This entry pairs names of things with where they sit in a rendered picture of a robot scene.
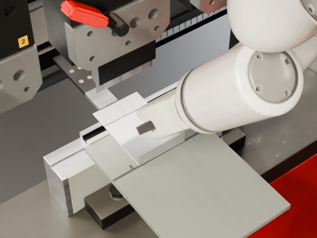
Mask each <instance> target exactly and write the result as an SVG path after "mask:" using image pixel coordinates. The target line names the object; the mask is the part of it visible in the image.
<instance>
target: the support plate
mask: <svg viewBox="0 0 317 238"><path fill-rule="evenodd" d="M85 152H86V154H87V155H88V156H89V157H90V158H91V159H92V161H93V162H94V163H95V164H96V165H97V166H98V167H99V169H100V170H101V171H102V172H103V173H104V175H105V176H106V177H107V178H108V179H109V180H110V182H111V183H112V184H113V185H114V186H115V187H116V188H117V190H118V191H119V192H120V193H121V194H122V195H123V197H124V198H125V199H126V200H127V201H128V202H129V204H130V205H131V206H132V207H133V208H134V209H135V210H136V211H137V212H138V214H139V215H140V216H141V217H142V218H143V219H144V221H145V222H146V223H147V224H148V225H149V226H150V228H151V229H152V230H153V231H154V232H155V233H156V235H157V236H158V237H159V238H247V237H248V236H249V235H251V234H252V233H254V232H255V231H257V230H259V229H260V228H262V227H263V226H265V225H266V224H268V223H269V222H271V221H272V220H273V219H275V218H276V217H278V216H279V215H281V214H282V213H284V212H285V211H287V210H289V209H290V206H291V205H290V204H289V203H288V202H287V201H286V200H285V199H284V198H283V197H282V196H281V195H280V194H279V193H278V192H277V191H276V190H275V189H274V188H272V187H271V186H270V185H269V184H268V183H267V182H266V181H265V180H264V179H263V178H262V177H261V176H260V175H259V174H258V173H257V172H256V171H255V170H254V169H253V168H252V167H251V166H250V165H248V164H247V163H246V162H245V161H244V160H243V159H242V158H241V157H240V156H239V155H238V154H237V153H236V152H235V151H234V150H233V149H231V148H230V147H229V146H228V145H227V144H226V143H225V142H224V141H223V140H222V139H221V138H220V137H219V136H218V135H217V134H215V133H214V134H203V133H199V134H198V135H196V136H194V137H192V138H191V139H189V140H187V141H185V142H183V143H182V144H180V145H178V146H176V147H175V148H173V149H171V150H169V151H168V152H166V153H164V154H162V155H161V156H159V157H157V158H155V159H154V160H152V161H150V162H148V163H146V164H144V165H143V166H141V167H139V168H137V169H136V170H134V171H132V172H130V173H128V174H127V175H125V176H123V177H122V178H120V179H118V180H116V181H113V179H115V178H117V177H119V176H120V175H122V174H124V173H126V172H128V171H129V170H131V168H130V167H129V165H132V166H133V167H134V168H135V167H136V166H138V164H137V163H136V162H135V161H134V160H133V159H132V158H131V157H130V155H129V154H128V153H127V152H126V151H125V150H124V149H123V148H122V146H121V145H120V144H119V143H118V142H117V141H116V140H115V139H114V138H113V136H112V135H108V136H107V137H105V138H103V139H101V140H99V141H97V142H95V143H93V144H92V145H90V146H88V147H86V148H85Z"/></svg>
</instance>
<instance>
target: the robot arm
mask: <svg viewBox="0 0 317 238"><path fill-rule="evenodd" d="M227 16H228V21H229V25H230V27H231V30H232V32H233V34H234V35H235V37H236V38H237V39H238V40H239V41H240V42H239V43H237V44H236V45H235V46H234V47H232V48H231V49H229V50H228V51H226V52H225V53H223V54H221V55H220V56H218V57H216V58H214V59H212V60H210V61H208V62H206V63H204V64H202V65H200V66H198V67H196V68H194V69H192V70H190V71H188V72H187V73H186V74H184V76H183V77H182V78H181V79H180V81H179V83H178V85H177V88H176V89H174V90H172V91H170V92H168V93H166V94H164V95H162V96H160V97H158V98H157V99H155V100H153V101H151V102H149V103H147V104H145V105H143V106H142V107H140V108H139V109H138V110H137V116H138V118H139V119H140V120H142V121H144V123H143V124H141V125H139V126H137V127H136V129H137V131H138V133H139V135H142V134H144V133H147V132H149V131H152V132H151V134H150V139H152V140H158V139H162V138H165V137H168V136H171V135H174V134H177V133H180V132H183V131H186V130H188V129H193V130H194V131H196V132H199V133H203V134H214V133H218V132H221V131H225V130H229V129H232V128H236V127H240V126H244V125H247V124H251V123H254V122H258V121H262V120H265V119H269V118H273V117H277V116H280V115H283V114H285V113H287V112H289V111H290V110H291V109H292V108H293V107H294V106H295V105H296V104H297V102H298V101H299V99H300V97H301V94H302V91H303V85H304V76H303V72H304V71H305V70H306V69H307V68H308V67H309V66H310V65H311V64H312V63H313V62H314V60H315V59H316V58H317V0H227Z"/></svg>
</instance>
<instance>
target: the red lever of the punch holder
mask: <svg viewBox="0 0 317 238"><path fill-rule="evenodd" d="M61 7H62V8H61V9H60V10H61V11H62V12H63V13H64V14H65V15H66V16H67V17H68V18H70V19H71V20H74V21H77V22H80V23H83V24H86V25H89V26H92V27H95V28H96V27H97V28H104V27H109V28H110V29H111V30H112V31H114V32H115V33H116V34H117V35H118V36H119V37H122V36H125V35H126V34H127V33H128V31H129V25H128V24H127V23H126V22H125V21H124V20H122V19H121V18H120V17H119V16H118V15H117V14H116V13H110V12H108V11H107V10H106V11H104V12H103V13H102V12H101V11H100V10H98V9H96V8H94V7H91V6H88V5H84V4H82V3H79V2H75V1H72V0H66V1H64V2H63V3H62V4H61Z"/></svg>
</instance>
